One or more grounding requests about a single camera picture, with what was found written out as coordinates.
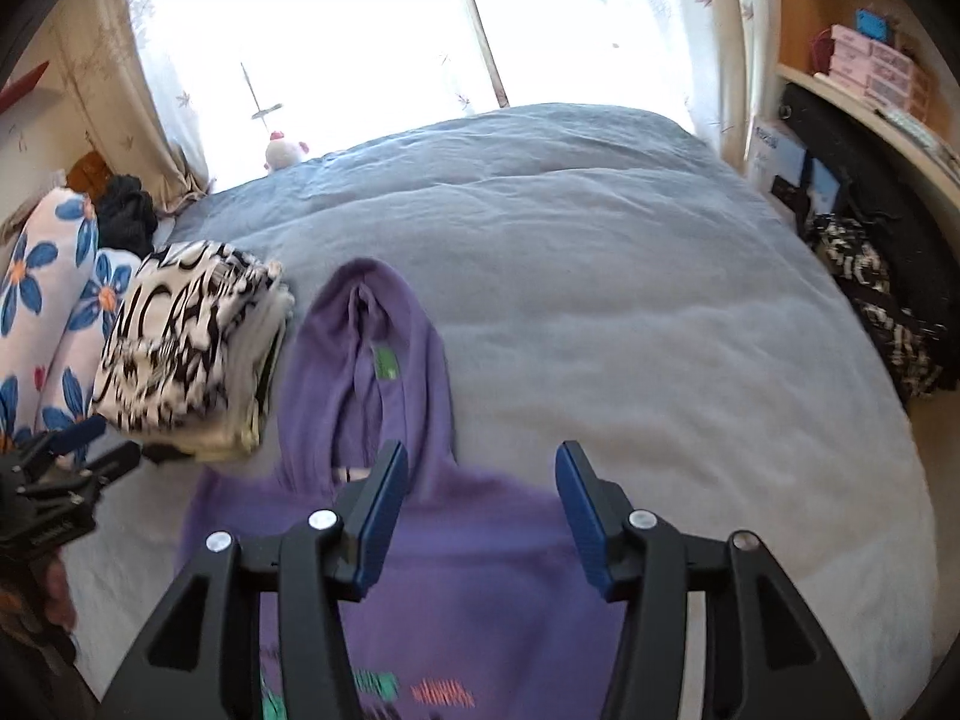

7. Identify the white blue carton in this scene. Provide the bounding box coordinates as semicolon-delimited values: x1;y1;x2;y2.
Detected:
745;115;841;215

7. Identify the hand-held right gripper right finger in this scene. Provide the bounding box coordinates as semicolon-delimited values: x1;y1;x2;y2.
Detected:
553;441;872;720

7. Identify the black white patterned bag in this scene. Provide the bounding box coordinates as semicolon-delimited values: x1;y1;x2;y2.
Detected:
811;211;947;404

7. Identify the wooden shelf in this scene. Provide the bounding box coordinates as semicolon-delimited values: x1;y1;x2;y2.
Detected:
772;0;960;192

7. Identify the metal window latch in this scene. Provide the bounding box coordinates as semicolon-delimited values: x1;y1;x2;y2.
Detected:
240;62;284;137

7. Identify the beige floral curtain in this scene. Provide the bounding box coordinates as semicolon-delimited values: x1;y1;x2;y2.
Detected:
41;0;220;215

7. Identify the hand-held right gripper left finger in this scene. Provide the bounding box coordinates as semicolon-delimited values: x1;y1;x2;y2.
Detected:
101;441;410;720

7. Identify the black white patterned folded garment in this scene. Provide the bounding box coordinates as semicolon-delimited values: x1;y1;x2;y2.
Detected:
90;240;287;437

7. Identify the purple hoodie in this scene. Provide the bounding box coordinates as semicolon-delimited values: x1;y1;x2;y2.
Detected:
174;257;629;720

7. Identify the stack of pink boxes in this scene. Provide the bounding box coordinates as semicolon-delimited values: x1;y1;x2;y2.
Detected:
808;24;940;127

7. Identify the blue box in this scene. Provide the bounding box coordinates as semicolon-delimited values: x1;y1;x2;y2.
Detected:
853;9;899;44

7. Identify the brown plush toy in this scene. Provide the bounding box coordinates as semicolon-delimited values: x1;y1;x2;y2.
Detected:
64;151;115;194

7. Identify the person's left hand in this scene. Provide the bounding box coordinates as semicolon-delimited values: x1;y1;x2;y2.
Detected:
43;553;79;635

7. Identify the white floral curtain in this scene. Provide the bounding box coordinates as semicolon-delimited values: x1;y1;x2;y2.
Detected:
577;0;782;170

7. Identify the grey-blue bed blanket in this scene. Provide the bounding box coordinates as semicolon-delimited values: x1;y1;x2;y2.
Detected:
56;101;940;720

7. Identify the blue flower print pillow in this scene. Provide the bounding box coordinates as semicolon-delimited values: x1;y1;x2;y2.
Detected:
0;187;145;458

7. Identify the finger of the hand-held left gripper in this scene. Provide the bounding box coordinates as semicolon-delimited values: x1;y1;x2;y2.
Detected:
21;415;110;470
69;439;145;502

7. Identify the white plush toy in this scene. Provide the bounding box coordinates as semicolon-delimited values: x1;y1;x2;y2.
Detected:
262;130;311;170

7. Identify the black crumpled cloth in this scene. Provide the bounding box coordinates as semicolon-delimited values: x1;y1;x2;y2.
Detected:
94;174;160;257

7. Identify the pale yellow folded garment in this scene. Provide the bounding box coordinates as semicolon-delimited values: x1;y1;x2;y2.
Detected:
217;360;272;462

